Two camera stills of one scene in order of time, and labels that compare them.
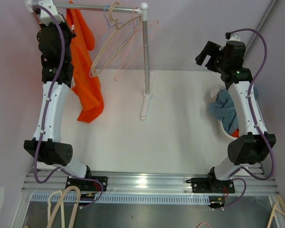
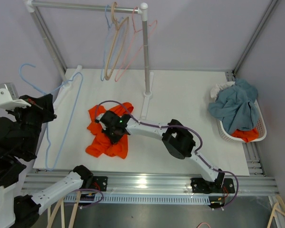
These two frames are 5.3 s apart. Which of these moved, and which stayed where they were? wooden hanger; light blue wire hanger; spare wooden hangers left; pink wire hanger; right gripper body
Moved: wooden hanger; light blue wire hanger; right gripper body
Stayed: pink wire hanger; spare wooden hangers left
